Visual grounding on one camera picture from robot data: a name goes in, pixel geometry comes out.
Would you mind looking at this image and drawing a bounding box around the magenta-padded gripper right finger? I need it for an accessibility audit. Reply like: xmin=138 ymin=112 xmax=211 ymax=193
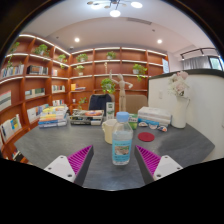
xmin=134 ymin=144 xmax=184 ymax=185

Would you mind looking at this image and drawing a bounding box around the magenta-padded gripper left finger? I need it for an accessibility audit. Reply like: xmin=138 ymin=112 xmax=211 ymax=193
xmin=43 ymin=144 xmax=95 ymax=187

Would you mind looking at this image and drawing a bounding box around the clear blue-capped water bottle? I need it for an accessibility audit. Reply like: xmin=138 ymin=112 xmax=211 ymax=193
xmin=111 ymin=111 xmax=134 ymax=166

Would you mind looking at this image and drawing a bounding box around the flat round red coaster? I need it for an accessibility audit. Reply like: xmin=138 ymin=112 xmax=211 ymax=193
xmin=137 ymin=131 xmax=156 ymax=143

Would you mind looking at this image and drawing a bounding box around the stack of colourful books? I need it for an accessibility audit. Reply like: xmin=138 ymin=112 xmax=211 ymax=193
xmin=37 ymin=105 xmax=69 ymax=129

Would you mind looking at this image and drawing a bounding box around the white ceramic vase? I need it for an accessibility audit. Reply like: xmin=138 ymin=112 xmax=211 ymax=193
xmin=170 ymin=95 xmax=191 ymax=130

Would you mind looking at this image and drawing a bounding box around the stack of dark books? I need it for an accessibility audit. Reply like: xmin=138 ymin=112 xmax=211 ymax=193
xmin=69 ymin=109 xmax=105 ymax=127

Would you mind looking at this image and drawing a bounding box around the cream ceramic mug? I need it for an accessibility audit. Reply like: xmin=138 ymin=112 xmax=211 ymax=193
xmin=101 ymin=118 xmax=118 ymax=145

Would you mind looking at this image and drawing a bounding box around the beige upholstered chair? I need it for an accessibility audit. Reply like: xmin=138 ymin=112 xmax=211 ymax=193
xmin=124 ymin=94 xmax=149 ymax=115

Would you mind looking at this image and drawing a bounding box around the dark navy chair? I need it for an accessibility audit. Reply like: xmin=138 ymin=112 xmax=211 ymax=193
xmin=88 ymin=93 xmax=114 ymax=117

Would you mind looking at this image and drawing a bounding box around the tall green and white carton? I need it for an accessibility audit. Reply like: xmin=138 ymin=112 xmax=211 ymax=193
xmin=105 ymin=101 xmax=116 ymax=121

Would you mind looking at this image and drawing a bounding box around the pink and white flower bouquet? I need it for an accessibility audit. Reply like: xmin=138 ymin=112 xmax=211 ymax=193
xmin=167 ymin=70 xmax=191 ymax=99

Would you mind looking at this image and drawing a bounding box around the wooden artist mannequin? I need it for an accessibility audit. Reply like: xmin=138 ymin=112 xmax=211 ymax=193
xmin=109 ymin=70 xmax=134 ymax=113

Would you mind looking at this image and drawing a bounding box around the orange wooden shelf unit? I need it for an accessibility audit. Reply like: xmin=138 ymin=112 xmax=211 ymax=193
xmin=0 ymin=33 xmax=169 ymax=161

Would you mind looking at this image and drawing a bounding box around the multi-globe ceiling lamp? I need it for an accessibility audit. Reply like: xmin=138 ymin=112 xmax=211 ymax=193
xmin=87 ymin=0 xmax=144 ymax=18

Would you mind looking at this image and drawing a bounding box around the black track light rail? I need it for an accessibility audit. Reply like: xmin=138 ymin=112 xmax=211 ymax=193
xmin=179 ymin=47 xmax=218 ymax=58

